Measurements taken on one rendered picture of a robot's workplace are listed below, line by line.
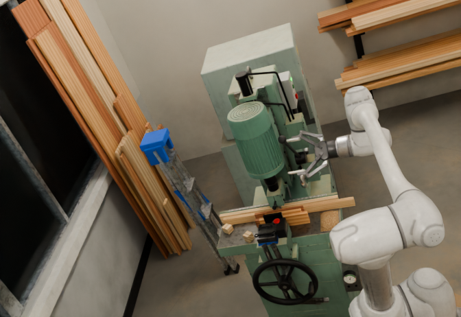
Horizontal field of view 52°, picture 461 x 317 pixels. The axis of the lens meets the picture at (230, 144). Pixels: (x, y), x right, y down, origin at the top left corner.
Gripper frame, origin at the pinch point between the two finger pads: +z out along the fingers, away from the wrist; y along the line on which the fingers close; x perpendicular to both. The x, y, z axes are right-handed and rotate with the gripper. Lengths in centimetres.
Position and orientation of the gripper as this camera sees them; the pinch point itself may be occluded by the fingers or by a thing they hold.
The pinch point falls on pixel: (289, 156)
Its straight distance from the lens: 200.1
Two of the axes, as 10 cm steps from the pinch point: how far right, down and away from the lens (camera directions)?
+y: -1.2, -9.7, 2.2
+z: -9.4, 1.9, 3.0
